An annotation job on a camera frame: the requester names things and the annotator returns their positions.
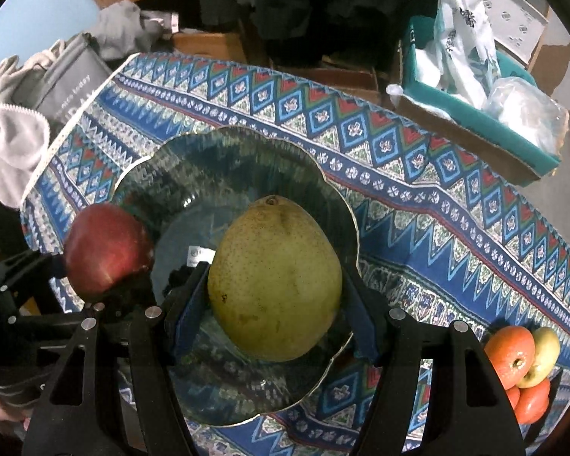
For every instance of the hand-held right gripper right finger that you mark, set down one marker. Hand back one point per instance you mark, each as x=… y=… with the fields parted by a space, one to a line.
x=365 y=323

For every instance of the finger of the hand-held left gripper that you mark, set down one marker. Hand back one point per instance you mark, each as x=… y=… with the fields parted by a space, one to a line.
x=123 y=297
x=19 y=268

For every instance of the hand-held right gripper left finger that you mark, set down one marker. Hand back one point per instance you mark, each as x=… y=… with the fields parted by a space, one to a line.
x=190 y=316

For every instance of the red apple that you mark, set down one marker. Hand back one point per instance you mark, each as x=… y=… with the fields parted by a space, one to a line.
x=104 y=247

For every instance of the large green pear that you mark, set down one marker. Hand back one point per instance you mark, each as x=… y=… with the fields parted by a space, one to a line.
x=275 y=285

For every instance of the scalloped dark glass plate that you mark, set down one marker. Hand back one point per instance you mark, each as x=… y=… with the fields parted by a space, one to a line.
x=194 y=190

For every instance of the yellow-green apple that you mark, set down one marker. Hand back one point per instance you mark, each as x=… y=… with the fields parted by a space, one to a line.
x=544 y=349

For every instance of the orange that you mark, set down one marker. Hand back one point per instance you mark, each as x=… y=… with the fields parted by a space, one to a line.
x=506 y=351
x=534 y=401
x=512 y=395

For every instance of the person's left hand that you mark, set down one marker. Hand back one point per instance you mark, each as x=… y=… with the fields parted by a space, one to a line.
x=0 y=413

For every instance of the blue patterned tablecloth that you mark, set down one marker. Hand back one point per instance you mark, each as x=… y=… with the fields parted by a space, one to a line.
x=408 y=228

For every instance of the white cloth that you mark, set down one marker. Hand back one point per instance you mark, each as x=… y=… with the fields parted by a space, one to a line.
x=9 y=142

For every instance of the grey fabric bag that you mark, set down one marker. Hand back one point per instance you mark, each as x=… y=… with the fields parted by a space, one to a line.
x=71 y=76

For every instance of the teal cardboard box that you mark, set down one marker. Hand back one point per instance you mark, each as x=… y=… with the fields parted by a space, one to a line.
x=479 y=123

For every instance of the grey cloth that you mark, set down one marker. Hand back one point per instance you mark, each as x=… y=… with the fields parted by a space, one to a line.
x=123 y=28

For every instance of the brown cardboard box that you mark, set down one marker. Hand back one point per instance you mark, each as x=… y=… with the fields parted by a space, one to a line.
x=209 y=47

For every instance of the clear plastic bag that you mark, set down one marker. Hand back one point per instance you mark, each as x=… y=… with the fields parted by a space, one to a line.
x=522 y=104

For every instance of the white printed rice bag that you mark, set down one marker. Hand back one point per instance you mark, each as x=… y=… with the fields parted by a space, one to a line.
x=465 y=19

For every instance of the dark hanging clothing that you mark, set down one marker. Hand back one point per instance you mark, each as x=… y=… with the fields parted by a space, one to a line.
x=313 y=4

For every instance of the white printed cardboard box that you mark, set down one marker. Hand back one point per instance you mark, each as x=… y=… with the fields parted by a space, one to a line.
x=517 y=14

